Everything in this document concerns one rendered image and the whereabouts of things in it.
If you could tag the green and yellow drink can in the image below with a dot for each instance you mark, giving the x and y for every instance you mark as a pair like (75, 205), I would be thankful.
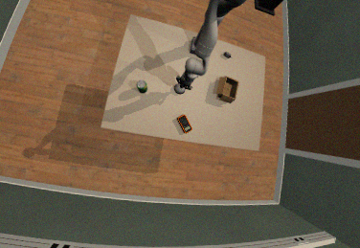
(142, 87)

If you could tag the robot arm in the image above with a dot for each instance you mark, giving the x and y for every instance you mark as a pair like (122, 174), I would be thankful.
(207, 39)

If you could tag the open brown cardboard box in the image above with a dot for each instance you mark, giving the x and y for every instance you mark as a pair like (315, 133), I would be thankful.
(230, 89)

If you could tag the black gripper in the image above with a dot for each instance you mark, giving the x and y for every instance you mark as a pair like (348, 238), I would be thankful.
(189, 87)

